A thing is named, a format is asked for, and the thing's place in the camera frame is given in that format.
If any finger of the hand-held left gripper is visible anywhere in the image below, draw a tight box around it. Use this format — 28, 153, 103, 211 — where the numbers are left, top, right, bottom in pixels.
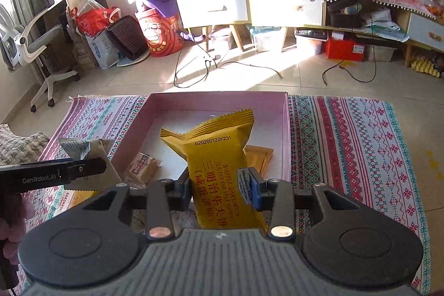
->
67, 157, 107, 183

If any yellow egg tray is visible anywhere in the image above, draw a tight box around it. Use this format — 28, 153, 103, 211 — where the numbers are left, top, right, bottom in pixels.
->
411, 55, 443, 79

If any clear plastic storage box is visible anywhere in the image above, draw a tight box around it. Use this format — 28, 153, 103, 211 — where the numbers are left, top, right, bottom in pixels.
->
250, 26, 286, 53

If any small translucent storage box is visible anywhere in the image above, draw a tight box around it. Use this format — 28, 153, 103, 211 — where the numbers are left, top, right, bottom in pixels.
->
209, 27, 234, 51

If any black floor cable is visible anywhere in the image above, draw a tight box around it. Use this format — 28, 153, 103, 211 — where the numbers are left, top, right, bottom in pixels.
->
322, 39, 378, 86
173, 36, 284, 89

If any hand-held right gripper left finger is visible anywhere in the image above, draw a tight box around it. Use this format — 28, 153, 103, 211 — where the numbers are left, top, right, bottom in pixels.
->
74, 168, 192, 241

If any wooden bedside cabinet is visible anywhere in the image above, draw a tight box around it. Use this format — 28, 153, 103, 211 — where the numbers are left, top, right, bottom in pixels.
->
248, 0, 327, 50

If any red plastic bag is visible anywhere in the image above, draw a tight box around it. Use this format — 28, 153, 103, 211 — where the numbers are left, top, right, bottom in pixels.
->
71, 6, 121, 37

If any small beige snack packet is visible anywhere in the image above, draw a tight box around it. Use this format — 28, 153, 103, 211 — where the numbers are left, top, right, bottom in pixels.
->
125, 152, 163, 186

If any red cardboard box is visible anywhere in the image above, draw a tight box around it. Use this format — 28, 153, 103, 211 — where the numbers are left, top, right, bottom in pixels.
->
324, 36, 367, 61

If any patterned woven mat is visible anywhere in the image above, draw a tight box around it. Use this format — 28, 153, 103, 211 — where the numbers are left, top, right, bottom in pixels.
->
38, 95, 431, 296

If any clear plastic bag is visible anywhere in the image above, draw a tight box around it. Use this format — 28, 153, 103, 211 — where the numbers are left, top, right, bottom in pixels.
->
78, 0, 105, 16

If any yellow wafer snack packet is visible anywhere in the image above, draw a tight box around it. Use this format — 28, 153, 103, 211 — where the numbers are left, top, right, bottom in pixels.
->
160, 109, 268, 234

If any white office chair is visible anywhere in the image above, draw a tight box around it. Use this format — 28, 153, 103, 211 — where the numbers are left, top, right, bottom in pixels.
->
0, 3, 81, 113

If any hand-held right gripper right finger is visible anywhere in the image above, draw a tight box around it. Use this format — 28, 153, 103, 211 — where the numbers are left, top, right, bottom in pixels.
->
248, 168, 365, 238

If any low wooden cabinet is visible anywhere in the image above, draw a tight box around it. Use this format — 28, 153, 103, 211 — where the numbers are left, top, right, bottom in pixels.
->
324, 0, 444, 68

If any pink cardboard box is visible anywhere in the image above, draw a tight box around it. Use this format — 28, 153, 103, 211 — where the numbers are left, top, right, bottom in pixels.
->
111, 91, 292, 186

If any grey knitted blanket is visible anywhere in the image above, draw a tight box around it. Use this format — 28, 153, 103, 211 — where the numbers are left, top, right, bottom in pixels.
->
0, 124, 50, 165

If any dark ribbed tray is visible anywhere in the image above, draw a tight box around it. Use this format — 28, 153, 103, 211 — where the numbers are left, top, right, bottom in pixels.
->
105, 15, 150, 61

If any red cartoon bucket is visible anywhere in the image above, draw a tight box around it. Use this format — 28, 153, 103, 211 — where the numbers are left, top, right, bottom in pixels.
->
135, 10, 185, 58

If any flat orange snack packet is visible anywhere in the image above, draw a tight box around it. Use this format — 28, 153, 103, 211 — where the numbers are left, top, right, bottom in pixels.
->
243, 144, 274, 179

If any white paper bag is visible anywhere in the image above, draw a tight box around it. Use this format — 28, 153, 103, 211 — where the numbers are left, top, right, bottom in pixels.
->
85, 29, 121, 70

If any white snack packet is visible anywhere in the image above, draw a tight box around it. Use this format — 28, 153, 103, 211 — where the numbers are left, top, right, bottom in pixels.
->
58, 138, 123, 193

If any black box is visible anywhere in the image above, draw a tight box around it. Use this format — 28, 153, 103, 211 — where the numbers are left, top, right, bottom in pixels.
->
327, 1, 365, 28

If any white storage box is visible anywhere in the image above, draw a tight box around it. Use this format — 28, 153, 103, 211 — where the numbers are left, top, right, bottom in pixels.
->
294, 27, 329, 56

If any person's left hand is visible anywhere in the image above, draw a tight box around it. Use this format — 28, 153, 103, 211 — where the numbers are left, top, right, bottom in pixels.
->
0, 194, 36, 265

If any loose paper pile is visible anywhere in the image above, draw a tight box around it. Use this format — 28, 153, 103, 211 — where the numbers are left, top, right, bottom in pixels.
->
364, 9, 410, 42

